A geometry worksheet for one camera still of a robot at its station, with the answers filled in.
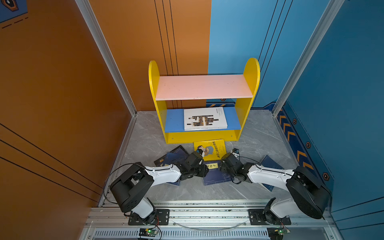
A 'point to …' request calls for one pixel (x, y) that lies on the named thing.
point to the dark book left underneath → (179, 150)
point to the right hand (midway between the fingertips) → (221, 167)
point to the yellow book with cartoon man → (211, 150)
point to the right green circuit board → (277, 233)
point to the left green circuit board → (149, 232)
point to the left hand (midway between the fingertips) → (208, 169)
